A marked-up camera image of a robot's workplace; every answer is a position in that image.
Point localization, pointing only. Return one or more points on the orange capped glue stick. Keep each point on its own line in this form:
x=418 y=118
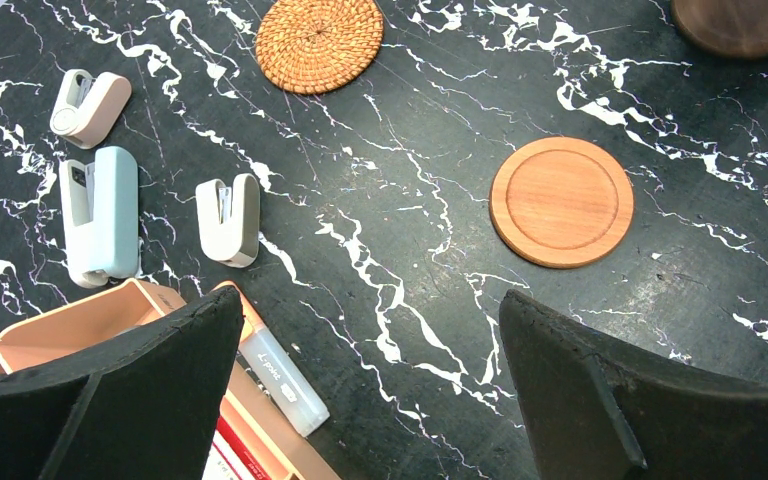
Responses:
x=272 y=365

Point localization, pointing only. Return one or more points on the pink mini stapler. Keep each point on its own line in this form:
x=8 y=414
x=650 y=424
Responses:
x=87 y=107

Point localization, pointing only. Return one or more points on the blue white stapler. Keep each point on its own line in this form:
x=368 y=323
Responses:
x=100 y=217

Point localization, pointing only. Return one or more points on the dark walnut wooden coaster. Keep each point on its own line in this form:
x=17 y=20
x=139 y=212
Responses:
x=729 y=28

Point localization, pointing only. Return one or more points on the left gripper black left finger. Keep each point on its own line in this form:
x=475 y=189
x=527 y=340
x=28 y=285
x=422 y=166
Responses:
x=142 y=405

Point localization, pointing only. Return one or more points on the orange desk organizer tray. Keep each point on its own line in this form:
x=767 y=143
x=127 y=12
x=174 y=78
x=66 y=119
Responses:
x=252 y=440

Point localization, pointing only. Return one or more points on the woven rattan coaster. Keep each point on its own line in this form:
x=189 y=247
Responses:
x=316 y=46

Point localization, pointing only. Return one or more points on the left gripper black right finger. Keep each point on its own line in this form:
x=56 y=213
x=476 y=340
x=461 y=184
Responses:
x=597 y=407

